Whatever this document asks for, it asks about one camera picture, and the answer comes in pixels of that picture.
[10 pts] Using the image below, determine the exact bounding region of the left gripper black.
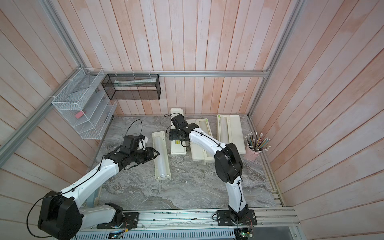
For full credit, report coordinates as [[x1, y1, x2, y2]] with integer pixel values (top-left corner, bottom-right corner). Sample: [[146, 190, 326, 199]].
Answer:
[[130, 146, 161, 164]]

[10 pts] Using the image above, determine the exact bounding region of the cream dispenser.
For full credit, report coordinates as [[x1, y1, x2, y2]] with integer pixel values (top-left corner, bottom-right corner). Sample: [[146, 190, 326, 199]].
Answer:
[[187, 119, 215, 165], [151, 108, 187, 182], [217, 115, 246, 154]]

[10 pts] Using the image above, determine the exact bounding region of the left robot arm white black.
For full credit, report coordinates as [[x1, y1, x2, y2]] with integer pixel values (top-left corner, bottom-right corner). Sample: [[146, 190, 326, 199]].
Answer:
[[38, 135, 160, 240]]

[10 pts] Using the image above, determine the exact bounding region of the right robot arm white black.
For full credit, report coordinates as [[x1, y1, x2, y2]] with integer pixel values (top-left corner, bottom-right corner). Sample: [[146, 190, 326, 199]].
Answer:
[[170, 122, 249, 223]]

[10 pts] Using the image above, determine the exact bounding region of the pink eraser block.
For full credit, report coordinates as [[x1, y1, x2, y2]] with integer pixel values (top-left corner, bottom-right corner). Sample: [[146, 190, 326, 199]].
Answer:
[[75, 111, 85, 119]]

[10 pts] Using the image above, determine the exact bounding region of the pencil holder with pencils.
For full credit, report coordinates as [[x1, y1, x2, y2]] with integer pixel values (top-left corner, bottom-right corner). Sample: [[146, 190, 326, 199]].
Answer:
[[245, 132, 271, 161]]

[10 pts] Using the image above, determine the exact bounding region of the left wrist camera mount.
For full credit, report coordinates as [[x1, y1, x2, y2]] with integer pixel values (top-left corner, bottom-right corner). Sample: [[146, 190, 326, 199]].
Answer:
[[138, 135, 148, 150]]

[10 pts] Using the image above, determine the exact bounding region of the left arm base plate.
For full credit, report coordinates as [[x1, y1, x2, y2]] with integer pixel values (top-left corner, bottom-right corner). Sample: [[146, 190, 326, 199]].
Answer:
[[97, 212, 139, 230]]

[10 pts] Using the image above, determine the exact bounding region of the black wire mesh basket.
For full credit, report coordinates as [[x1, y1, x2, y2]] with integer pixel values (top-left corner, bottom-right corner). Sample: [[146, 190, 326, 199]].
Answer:
[[102, 73, 162, 101]]

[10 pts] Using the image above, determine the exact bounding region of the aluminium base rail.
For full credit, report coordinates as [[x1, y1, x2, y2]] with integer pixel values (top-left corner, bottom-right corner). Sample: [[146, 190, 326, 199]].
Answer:
[[76, 207, 301, 234]]

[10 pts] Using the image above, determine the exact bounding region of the white wire mesh shelf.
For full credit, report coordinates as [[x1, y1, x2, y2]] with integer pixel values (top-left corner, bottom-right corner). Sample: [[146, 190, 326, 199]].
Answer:
[[52, 68, 117, 140]]

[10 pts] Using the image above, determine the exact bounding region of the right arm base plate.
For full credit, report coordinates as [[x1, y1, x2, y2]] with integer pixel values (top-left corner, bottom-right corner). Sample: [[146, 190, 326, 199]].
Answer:
[[216, 209, 258, 227]]

